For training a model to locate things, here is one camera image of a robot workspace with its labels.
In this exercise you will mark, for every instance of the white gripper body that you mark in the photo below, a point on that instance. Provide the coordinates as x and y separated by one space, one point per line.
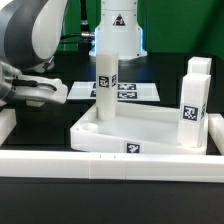
40 89

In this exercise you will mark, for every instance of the white desk top tray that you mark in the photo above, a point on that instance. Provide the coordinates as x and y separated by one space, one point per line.
136 128

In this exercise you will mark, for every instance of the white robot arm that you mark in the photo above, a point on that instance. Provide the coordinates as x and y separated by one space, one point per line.
30 31

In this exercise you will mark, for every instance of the white left fence block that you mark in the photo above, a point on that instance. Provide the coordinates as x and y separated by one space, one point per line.
7 123

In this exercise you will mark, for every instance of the white fence block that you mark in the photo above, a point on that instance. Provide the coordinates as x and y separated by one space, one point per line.
7 123
216 130

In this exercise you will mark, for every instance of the white front fence bar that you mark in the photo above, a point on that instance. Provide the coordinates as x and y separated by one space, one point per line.
118 166

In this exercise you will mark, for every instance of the marker tag sheet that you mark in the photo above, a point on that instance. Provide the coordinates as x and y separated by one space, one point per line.
126 91

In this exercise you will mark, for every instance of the white right fence block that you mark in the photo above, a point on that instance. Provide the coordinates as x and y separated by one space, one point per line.
216 130

